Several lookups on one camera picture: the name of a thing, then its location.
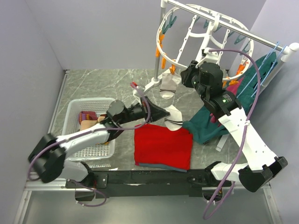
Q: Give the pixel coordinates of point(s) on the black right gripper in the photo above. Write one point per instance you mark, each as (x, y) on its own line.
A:
(186, 74)

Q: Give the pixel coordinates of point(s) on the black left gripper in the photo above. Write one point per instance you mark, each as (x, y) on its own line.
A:
(158, 113)

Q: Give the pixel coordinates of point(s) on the white striped ankle sock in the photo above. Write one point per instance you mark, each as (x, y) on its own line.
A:
(175, 120)
(169, 84)

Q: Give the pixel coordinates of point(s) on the white round clip hanger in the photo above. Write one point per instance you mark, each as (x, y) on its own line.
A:
(213, 23)

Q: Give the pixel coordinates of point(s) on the beige striped sock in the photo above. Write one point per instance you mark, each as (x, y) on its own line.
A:
(89, 122)

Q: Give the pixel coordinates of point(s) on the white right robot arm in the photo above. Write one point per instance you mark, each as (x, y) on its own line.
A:
(262, 164)

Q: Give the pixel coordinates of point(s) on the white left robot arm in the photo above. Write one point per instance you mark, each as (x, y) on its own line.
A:
(49, 157)

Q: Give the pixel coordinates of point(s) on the pink magenta garment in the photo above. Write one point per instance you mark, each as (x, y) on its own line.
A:
(227, 101)

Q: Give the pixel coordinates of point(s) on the red folded cloth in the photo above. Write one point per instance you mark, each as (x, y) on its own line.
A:
(157, 146)

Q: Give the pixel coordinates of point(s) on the teal green garment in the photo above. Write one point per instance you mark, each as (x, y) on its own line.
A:
(203, 130)

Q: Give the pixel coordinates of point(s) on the white plastic basket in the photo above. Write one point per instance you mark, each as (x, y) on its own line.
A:
(87, 144)

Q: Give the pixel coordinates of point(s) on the white clothes rack stand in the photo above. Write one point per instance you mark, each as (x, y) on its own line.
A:
(283, 57)

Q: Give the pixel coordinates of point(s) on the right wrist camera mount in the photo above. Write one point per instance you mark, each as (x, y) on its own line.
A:
(204, 55)

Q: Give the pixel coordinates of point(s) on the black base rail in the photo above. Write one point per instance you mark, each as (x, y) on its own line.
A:
(152, 182)

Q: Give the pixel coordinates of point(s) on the blue wire hanger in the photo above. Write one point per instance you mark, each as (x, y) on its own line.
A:
(248, 84)

